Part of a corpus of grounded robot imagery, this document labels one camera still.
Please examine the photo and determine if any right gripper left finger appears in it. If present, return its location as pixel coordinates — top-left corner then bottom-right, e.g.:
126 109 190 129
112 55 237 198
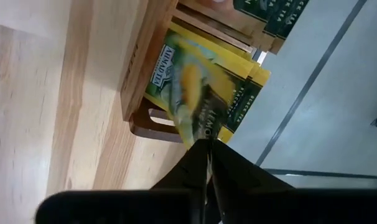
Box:
151 139 212 190

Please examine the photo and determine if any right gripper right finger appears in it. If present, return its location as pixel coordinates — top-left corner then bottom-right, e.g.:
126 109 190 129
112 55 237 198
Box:
212 139 294 191

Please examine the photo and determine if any brown wooden tea box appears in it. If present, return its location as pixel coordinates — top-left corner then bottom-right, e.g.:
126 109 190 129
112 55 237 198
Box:
119 0 286 144

